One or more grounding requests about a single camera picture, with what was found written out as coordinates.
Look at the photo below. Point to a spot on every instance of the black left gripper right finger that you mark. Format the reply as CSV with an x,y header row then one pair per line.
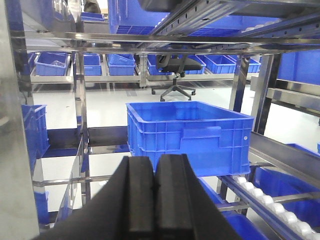
x,y
183,209

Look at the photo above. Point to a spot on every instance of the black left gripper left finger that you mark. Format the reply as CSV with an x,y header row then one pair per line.
x,y
122,210

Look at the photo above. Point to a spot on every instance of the black office chair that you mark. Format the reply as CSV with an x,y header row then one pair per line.
x,y
168,64

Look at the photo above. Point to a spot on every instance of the white roller conveyor track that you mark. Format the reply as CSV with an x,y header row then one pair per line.
x,y
286,222

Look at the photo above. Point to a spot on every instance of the small blue bin with bag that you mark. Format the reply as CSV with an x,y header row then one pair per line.
x,y
51,64

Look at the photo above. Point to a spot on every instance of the large blue plastic crate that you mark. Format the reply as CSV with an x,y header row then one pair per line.
x,y
216,140

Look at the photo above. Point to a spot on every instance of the stainless steel shelf rack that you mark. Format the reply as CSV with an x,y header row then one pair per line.
x,y
27,25

